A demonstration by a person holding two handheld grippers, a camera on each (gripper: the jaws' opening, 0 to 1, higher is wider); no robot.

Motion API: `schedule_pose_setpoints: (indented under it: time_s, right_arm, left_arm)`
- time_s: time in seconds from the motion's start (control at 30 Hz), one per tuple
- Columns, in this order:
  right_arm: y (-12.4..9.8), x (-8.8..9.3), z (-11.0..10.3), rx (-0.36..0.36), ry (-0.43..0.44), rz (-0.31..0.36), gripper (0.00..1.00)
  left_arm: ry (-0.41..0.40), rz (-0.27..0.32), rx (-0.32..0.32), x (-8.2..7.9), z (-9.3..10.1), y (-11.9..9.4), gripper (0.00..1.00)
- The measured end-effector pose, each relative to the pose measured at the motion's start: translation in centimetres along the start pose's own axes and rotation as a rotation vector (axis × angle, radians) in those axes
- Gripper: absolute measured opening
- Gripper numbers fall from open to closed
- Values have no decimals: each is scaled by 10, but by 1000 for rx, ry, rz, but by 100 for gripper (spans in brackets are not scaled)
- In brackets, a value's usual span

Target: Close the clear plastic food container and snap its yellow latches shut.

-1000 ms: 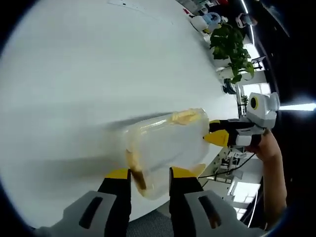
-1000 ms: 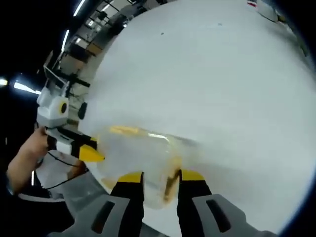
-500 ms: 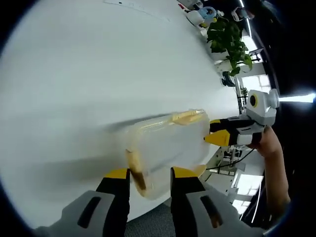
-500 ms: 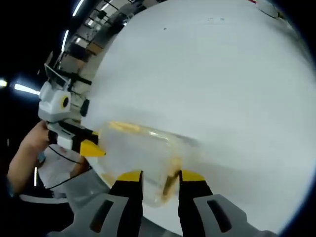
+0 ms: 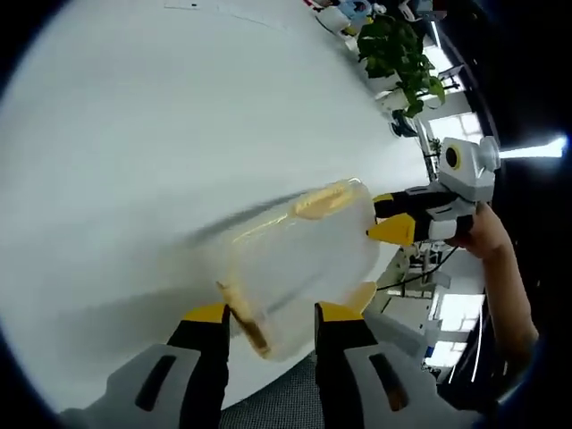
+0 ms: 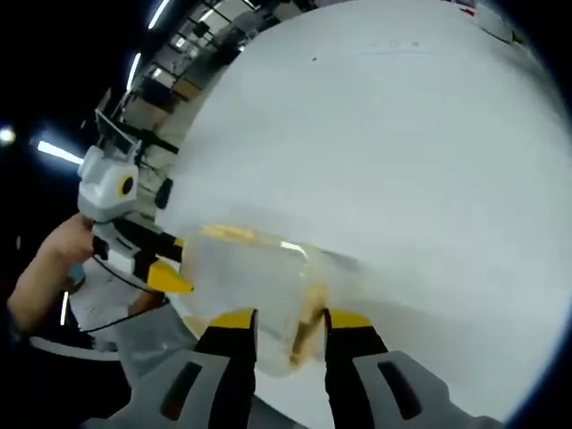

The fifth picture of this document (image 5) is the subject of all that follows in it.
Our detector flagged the blue plush toy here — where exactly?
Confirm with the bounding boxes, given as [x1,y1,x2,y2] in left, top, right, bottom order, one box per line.
[338,0,373,24]

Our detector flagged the grey mesh office chair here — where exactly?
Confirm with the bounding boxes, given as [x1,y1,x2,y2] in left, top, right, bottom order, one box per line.
[218,351,324,429]

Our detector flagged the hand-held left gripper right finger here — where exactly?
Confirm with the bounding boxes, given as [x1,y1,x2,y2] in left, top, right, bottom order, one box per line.
[314,301,443,429]

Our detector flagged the green potted plant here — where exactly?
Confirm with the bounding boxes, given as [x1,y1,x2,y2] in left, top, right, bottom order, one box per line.
[356,13,448,118]

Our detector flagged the thin black cable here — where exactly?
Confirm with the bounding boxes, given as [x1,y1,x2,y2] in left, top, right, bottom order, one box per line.
[374,245,461,291]

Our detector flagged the long ceiling light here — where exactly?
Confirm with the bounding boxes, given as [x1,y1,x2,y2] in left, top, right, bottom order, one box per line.
[499,136,568,160]

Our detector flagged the person's right hand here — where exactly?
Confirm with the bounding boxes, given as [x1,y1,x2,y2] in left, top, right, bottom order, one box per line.
[445,203,507,261]

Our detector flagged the white plush toy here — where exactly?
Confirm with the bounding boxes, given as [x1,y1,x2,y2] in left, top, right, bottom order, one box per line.
[312,7,352,33]

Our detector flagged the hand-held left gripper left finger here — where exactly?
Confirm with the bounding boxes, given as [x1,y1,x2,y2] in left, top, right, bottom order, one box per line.
[57,302,231,429]

